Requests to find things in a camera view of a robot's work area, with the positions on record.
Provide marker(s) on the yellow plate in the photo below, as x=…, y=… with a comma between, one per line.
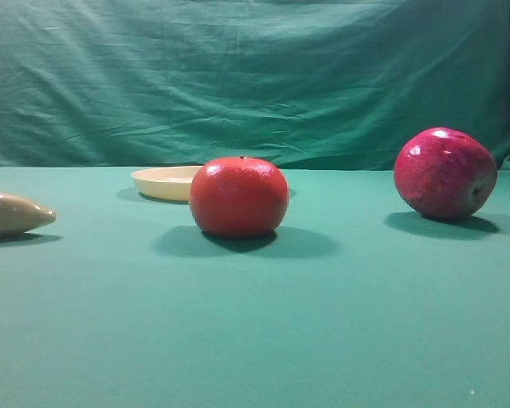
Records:
x=165, y=183

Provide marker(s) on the orange-red tangerine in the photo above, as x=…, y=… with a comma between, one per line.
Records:
x=238, y=197

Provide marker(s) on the olive green elongated fruit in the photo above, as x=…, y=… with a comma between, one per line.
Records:
x=19, y=215

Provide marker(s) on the dark red apple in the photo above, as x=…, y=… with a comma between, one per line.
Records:
x=443, y=173

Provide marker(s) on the green backdrop cloth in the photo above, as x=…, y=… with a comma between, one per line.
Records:
x=304, y=84

